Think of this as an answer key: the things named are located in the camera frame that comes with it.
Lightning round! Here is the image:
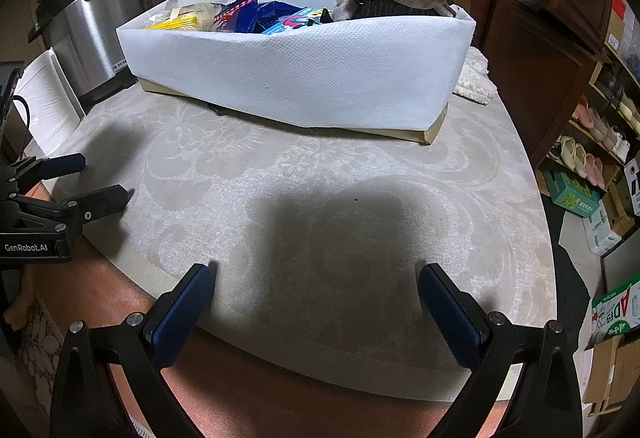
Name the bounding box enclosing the yellow zip bag of cotton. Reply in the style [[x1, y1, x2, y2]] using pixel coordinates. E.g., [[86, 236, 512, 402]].
[[143, 2, 222, 31]]

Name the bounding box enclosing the blue cartoon box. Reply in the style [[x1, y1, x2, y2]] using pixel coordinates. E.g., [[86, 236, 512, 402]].
[[262, 8, 333, 35]]

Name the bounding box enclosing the white green printed carton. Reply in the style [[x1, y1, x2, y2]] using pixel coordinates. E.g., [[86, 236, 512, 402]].
[[591, 274, 640, 344]]

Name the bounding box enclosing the green cardboard box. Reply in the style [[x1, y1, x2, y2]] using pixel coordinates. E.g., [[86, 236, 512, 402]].
[[542, 167, 600, 218]]

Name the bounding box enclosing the wooden shoe rack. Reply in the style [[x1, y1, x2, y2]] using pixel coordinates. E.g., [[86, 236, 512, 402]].
[[536, 42, 639, 193]]

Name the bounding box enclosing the blue pad package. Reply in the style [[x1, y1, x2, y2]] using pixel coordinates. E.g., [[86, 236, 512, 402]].
[[209, 0, 300, 34]]

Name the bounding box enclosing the white fluffy towel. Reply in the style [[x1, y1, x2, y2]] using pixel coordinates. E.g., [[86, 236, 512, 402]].
[[454, 47, 498, 106]]

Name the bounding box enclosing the white fabric storage bin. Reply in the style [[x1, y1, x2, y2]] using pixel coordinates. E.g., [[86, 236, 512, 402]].
[[116, 8, 475, 132]]

